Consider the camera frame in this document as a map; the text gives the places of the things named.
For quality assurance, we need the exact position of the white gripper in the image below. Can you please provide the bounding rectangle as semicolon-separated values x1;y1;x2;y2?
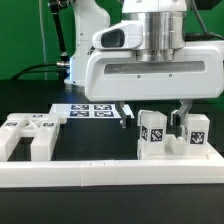
85;44;224;128

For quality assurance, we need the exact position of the white chair seat part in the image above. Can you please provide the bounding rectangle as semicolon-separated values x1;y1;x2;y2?
137;134;215;160

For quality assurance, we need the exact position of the white chair back frame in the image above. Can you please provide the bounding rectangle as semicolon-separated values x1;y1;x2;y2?
0;113;67;162

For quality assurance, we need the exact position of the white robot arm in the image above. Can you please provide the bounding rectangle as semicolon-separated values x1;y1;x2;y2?
67;0;224;127

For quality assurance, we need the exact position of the white U-shaped fence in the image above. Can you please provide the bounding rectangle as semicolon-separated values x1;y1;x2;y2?
0;126;224;189

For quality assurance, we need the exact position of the white marker base plate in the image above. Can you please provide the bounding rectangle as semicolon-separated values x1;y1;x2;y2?
48;103;134;120

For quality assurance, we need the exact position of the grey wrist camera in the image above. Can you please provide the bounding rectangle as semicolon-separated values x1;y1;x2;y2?
92;20;143;50

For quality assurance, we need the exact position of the black cable bundle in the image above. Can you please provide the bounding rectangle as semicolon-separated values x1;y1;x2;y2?
9;63;69;81

